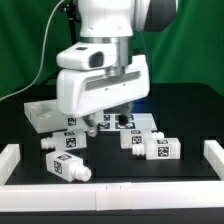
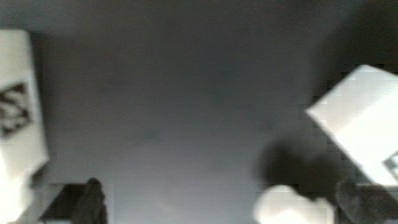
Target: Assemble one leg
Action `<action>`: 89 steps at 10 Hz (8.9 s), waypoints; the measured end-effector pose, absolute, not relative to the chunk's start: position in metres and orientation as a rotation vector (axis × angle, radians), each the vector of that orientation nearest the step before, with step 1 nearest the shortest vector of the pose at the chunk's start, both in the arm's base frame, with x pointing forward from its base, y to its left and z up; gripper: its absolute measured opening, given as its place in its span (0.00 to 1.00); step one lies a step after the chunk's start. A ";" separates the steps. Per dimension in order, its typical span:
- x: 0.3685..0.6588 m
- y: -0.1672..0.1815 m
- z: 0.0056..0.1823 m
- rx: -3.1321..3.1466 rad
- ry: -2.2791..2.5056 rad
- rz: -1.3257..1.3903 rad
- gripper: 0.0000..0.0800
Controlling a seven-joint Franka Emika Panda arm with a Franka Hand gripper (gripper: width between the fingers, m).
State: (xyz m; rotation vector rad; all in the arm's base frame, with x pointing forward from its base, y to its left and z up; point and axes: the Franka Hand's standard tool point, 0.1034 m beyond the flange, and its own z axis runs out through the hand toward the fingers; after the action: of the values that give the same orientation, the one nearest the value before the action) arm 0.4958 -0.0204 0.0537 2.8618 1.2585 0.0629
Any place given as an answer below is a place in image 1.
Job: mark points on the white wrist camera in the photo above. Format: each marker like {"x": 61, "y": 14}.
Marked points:
{"x": 87, "y": 56}

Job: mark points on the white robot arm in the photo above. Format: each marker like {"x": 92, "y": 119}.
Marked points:
{"x": 114, "y": 21}

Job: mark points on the white U-shaped fence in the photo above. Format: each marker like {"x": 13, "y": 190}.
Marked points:
{"x": 101, "y": 197}

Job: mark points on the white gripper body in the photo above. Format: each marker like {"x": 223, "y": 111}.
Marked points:
{"x": 83, "y": 93}

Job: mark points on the black camera stand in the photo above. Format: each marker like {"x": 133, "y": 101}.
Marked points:
{"x": 70, "y": 9}

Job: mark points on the white marker sheet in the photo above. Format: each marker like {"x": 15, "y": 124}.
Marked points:
{"x": 136, "y": 121}

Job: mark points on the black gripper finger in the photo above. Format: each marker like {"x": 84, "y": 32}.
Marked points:
{"x": 92, "y": 126}
{"x": 125, "y": 113}

